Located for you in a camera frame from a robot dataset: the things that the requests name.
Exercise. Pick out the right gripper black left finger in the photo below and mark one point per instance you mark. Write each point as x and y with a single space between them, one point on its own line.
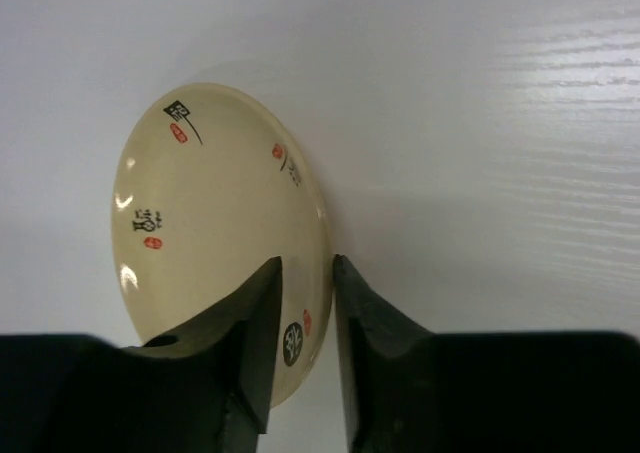
203 386

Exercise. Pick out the cream plate with calligraphy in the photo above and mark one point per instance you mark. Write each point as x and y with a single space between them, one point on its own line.
209 186

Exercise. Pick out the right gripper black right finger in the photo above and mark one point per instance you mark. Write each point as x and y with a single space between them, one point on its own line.
407 389

